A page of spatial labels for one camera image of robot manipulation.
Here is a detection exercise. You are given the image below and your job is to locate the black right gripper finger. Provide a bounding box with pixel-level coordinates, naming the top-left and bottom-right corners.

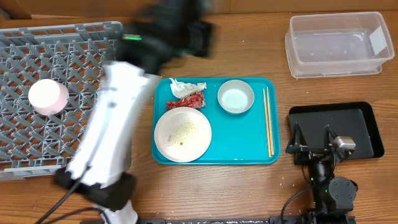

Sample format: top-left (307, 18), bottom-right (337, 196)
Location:
top-left (324, 124), bottom-right (337, 151)
top-left (285, 123), bottom-right (308, 154)

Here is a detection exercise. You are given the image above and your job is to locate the wooden chopstick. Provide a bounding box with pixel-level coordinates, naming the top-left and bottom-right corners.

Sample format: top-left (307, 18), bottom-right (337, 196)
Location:
top-left (262, 89), bottom-right (272, 158)
top-left (266, 86), bottom-right (274, 156)

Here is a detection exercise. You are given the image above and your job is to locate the grey bowl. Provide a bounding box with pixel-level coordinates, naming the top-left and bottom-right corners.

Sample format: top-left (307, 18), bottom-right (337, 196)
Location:
top-left (217, 80), bottom-right (255, 114)

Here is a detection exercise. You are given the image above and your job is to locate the pink bowl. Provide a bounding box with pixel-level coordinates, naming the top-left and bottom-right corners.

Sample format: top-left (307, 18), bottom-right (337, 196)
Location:
top-left (28, 79), bottom-right (69, 116)

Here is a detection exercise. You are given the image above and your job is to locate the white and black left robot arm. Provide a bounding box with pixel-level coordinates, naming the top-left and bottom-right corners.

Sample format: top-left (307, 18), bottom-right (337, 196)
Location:
top-left (54, 0), bottom-right (213, 223)

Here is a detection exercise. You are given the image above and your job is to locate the black rectangular tray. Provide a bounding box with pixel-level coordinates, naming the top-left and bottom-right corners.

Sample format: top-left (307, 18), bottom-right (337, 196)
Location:
top-left (289, 101), bottom-right (384, 160)

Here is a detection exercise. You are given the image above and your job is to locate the teal serving tray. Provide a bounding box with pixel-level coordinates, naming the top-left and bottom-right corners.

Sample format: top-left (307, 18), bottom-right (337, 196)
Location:
top-left (151, 77), bottom-right (282, 166)

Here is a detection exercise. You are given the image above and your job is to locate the crumpled white napkin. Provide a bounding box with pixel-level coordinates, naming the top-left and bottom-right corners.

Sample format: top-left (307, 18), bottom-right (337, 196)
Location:
top-left (170, 78), bottom-right (206, 99)

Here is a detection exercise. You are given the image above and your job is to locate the red snack wrapper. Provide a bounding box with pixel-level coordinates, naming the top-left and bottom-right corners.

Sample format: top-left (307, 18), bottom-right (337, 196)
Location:
top-left (166, 91), bottom-right (206, 110)

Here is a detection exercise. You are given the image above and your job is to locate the clear plastic bin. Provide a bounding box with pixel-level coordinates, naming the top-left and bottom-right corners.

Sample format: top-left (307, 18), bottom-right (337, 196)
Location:
top-left (285, 12), bottom-right (395, 78)

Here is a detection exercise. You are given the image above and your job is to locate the grey plastic dish rack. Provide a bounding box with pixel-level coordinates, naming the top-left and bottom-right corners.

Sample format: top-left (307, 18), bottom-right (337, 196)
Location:
top-left (1, 21), bottom-right (123, 181)

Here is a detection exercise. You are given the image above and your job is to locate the large white dirty plate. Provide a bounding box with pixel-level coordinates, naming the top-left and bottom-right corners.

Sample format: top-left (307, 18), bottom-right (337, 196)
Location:
top-left (154, 107), bottom-right (212, 163)

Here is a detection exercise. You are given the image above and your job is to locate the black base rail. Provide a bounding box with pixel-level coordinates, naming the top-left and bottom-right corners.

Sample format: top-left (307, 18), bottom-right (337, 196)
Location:
top-left (136, 216), bottom-right (312, 224)

